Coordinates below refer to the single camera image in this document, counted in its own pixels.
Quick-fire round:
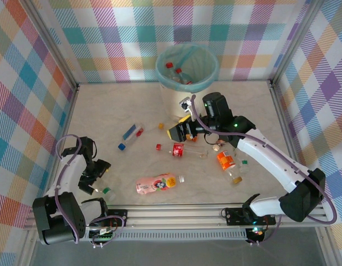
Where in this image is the clear bottle with green cap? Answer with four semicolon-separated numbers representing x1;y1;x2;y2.
233;149;251;174
91;177;118;202

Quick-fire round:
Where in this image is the clear bottle blue label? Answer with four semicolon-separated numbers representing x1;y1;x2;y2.
117;122;146;152

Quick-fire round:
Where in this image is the clear bottle orange label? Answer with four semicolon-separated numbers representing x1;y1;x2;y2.
216;150;243;186

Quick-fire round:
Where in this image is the pink peach drink bottle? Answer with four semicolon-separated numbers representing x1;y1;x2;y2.
135;172;186;195

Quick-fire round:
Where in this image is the clear bottle with red cap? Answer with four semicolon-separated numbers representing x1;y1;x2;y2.
165;62;177;81

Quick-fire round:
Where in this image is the white plastic waste bin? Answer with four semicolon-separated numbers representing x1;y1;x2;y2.
161;81;212;122

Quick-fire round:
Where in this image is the light blue bin liner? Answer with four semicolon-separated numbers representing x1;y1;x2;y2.
155;44;218;92

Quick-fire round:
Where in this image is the brown coffee drink bottle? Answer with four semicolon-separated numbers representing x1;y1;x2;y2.
212;139;227;152

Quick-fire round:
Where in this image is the colourful plaid backdrop panel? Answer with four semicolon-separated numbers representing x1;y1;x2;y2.
34;0;313;84
273;0;342;244
0;0;77;236

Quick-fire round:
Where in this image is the small controller board with lights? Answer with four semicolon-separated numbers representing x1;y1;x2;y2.
246;226;267;246

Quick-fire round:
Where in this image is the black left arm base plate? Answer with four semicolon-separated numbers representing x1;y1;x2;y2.
105;208;129;227

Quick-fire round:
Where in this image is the green terminal block with wires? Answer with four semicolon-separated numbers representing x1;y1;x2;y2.
87;224;123;249

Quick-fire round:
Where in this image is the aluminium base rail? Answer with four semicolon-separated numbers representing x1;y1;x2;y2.
23;203;331;229

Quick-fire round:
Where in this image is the grey slotted cable duct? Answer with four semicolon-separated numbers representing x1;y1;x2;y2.
84;231;248;242

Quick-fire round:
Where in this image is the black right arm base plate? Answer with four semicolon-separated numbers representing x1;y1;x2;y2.
225;207;276;226

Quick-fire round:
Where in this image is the aluminium frame post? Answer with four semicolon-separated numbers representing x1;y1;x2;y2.
269;0;325;86
25;0;80;91

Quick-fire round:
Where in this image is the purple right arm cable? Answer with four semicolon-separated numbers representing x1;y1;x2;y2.
191;94;338;246

